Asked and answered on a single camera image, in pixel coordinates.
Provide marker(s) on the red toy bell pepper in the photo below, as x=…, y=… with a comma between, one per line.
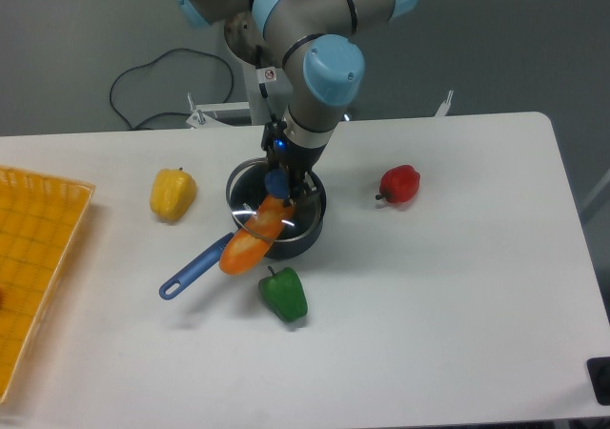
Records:
x=399, y=185

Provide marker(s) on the dark blue saucepan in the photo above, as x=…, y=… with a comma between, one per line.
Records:
x=211, y=256

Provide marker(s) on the black object at table edge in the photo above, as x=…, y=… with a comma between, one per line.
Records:
x=598, y=370

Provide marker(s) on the yellow toy bell pepper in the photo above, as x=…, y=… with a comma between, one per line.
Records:
x=172, y=194

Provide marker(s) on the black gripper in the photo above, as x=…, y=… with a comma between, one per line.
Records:
x=295, y=150

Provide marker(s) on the orange toy bread loaf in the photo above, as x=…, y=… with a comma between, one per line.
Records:
x=250, y=243

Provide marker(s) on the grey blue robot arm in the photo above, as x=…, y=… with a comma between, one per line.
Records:
x=310, y=41

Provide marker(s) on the green toy bell pepper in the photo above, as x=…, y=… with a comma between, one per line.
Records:
x=283, y=293

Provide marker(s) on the yellow plastic basket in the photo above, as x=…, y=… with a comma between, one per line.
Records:
x=40, y=216

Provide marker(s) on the glass pot lid blue knob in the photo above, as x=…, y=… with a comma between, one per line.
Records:
x=248, y=185

